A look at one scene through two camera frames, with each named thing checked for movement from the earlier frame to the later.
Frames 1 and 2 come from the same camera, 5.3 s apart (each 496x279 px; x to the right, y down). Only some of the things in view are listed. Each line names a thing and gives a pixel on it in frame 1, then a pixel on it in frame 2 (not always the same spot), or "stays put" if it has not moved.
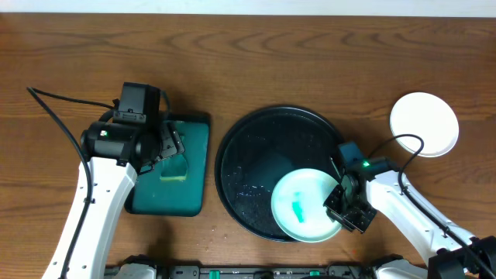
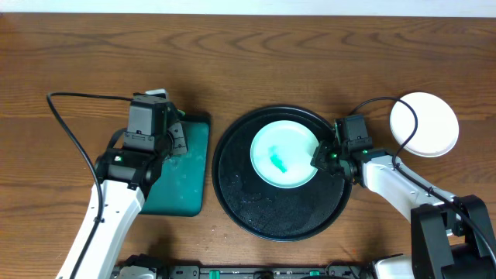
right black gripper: x=349 y=209 -> x=323 y=158
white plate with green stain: x=428 y=116 stays put
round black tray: x=259 y=149 stays put
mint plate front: x=297 y=205 -> x=281 y=153
